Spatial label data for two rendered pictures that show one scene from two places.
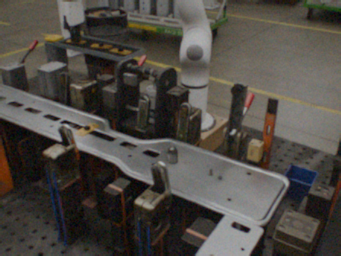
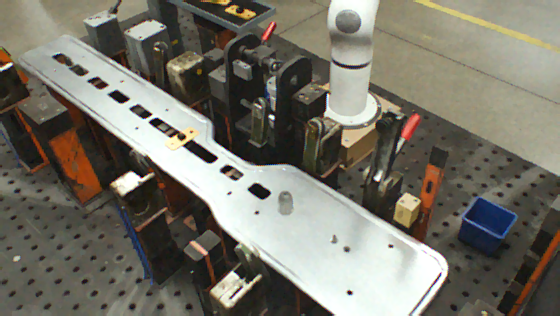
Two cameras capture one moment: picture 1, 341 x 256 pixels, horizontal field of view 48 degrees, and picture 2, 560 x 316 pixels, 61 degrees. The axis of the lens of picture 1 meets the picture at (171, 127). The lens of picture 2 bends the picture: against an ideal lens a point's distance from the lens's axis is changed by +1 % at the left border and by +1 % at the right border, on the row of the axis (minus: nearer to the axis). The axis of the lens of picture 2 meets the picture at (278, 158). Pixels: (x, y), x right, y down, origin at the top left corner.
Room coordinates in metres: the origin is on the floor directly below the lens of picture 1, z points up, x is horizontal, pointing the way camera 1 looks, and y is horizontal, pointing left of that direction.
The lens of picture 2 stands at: (0.31, -0.14, 1.76)
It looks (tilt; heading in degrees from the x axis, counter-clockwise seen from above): 44 degrees down; 13
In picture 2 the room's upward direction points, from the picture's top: 4 degrees counter-clockwise
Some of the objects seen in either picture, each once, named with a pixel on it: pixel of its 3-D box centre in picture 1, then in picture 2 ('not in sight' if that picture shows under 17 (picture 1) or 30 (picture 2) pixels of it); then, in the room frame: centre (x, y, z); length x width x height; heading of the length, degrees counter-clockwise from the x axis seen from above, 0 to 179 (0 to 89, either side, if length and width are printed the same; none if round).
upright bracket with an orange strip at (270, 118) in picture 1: (262, 172); (418, 234); (0.94, -0.28, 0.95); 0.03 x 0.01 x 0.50; 58
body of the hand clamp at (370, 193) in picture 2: (231, 179); (376, 228); (1.00, -0.20, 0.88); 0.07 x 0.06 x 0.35; 148
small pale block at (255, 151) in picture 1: (250, 193); (397, 256); (0.92, -0.24, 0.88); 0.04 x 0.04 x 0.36; 58
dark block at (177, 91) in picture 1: (177, 142); (309, 158); (1.17, -0.02, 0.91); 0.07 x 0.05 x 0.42; 148
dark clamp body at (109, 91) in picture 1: (119, 131); (236, 127); (1.29, 0.21, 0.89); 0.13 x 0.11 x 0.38; 148
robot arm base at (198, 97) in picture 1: (192, 102); (348, 83); (1.52, -0.10, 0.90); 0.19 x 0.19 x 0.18
